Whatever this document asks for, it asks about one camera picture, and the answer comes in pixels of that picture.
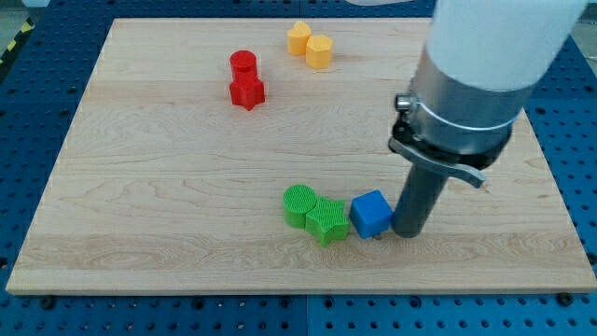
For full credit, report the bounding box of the blue cube block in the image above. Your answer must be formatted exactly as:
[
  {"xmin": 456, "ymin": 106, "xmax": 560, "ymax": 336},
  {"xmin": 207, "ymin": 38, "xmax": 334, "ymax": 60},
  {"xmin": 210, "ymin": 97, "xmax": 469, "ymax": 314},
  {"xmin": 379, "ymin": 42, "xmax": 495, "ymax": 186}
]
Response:
[{"xmin": 349, "ymin": 189, "xmax": 393, "ymax": 239}]

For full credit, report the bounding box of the red cylinder block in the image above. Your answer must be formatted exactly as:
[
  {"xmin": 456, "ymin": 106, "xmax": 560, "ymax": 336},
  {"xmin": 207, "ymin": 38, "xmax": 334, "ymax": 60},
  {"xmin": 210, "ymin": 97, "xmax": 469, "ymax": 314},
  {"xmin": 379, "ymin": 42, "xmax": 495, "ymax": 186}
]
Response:
[{"xmin": 229, "ymin": 49, "xmax": 257, "ymax": 76}]

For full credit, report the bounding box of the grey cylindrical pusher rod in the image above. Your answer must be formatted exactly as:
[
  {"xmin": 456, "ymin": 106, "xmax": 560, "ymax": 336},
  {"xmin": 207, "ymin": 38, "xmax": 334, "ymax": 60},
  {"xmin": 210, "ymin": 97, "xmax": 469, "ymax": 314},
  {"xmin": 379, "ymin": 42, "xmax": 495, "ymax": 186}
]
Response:
[{"xmin": 391, "ymin": 165, "xmax": 447, "ymax": 238}]

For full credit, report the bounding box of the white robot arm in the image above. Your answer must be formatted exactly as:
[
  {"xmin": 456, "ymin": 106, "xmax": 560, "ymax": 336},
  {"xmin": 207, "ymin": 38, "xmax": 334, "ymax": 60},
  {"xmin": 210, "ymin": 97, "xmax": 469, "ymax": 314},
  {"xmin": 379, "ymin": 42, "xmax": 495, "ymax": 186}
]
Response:
[{"xmin": 388, "ymin": 0, "xmax": 588, "ymax": 238}]

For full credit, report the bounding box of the green star block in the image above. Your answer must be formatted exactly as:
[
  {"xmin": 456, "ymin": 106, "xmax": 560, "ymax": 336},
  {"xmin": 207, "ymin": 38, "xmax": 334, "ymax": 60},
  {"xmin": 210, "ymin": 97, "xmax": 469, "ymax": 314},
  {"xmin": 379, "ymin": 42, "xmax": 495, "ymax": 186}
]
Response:
[{"xmin": 305, "ymin": 196, "xmax": 350, "ymax": 247}]

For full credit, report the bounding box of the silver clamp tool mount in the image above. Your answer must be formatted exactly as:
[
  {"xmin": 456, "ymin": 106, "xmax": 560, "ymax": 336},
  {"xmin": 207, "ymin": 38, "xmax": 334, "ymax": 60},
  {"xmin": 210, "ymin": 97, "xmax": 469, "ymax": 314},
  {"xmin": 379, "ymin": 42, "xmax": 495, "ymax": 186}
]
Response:
[{"xmin": 388, "ymin": 49, "xmax": 533, "ymax": 188}]

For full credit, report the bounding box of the red star block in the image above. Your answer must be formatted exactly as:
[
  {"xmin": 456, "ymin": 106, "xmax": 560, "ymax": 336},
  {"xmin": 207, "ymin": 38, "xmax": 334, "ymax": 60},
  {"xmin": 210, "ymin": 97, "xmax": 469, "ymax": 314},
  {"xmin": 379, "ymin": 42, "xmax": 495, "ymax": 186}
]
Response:
[{"xmin": 229, "ymin": 71, "xmax": 265, "ymax": 111}]

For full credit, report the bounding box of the green cylinder block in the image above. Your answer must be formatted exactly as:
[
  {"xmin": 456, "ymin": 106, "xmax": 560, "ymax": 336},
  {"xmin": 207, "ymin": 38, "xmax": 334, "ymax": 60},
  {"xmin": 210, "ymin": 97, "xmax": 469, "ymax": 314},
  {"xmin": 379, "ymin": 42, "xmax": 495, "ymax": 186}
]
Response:
[{"xmin": 283, "ymin": 185, "xmax": 317, "ymax": 229}]

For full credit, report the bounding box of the wooden board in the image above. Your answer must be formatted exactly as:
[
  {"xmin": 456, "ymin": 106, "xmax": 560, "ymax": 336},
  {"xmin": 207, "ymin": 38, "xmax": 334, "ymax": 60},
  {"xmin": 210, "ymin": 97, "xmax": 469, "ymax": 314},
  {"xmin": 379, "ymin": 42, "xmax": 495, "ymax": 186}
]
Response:
[{"xmin": 7, "ymin": 19, "xmax": 596, "ymax": 296}]

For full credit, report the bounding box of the yellow hexagon block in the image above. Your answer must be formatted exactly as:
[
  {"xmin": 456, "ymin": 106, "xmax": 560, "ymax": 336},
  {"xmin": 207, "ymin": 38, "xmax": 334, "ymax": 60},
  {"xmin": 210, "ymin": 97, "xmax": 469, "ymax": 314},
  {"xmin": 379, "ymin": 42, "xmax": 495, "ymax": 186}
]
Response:
[{"xmin": 305, "ymin": 35, "xmax": 333, "ymax": 69}]

